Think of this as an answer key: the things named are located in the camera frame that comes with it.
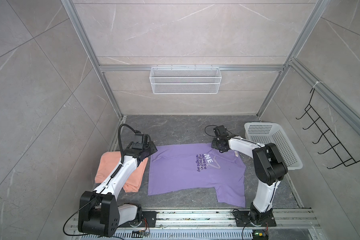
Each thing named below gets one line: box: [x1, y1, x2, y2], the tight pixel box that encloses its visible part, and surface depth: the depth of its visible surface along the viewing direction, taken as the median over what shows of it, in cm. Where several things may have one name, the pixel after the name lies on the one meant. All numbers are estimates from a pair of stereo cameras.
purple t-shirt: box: [147, 143, 246, 208], surface depth 91 cm
